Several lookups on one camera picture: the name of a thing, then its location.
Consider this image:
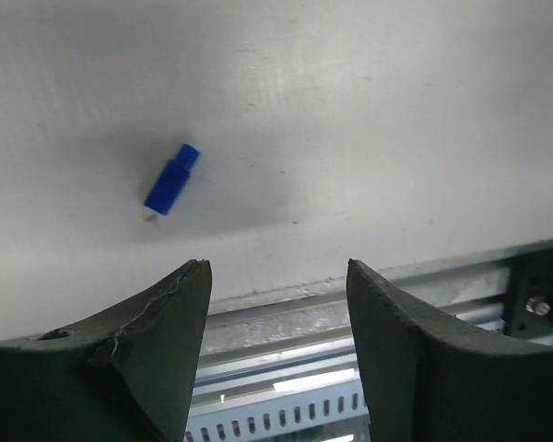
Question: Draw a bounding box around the slotted cable duct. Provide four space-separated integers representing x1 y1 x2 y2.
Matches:
183 384 368 441

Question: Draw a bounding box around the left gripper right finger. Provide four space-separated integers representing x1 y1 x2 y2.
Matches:
347 260 553 441

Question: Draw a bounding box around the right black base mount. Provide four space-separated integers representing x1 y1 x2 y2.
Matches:
503 250 553 340

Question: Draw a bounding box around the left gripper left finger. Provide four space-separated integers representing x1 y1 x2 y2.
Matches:
0 260 211 441

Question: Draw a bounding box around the blue white pen cap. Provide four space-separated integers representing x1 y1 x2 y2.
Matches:
142 144 200 221

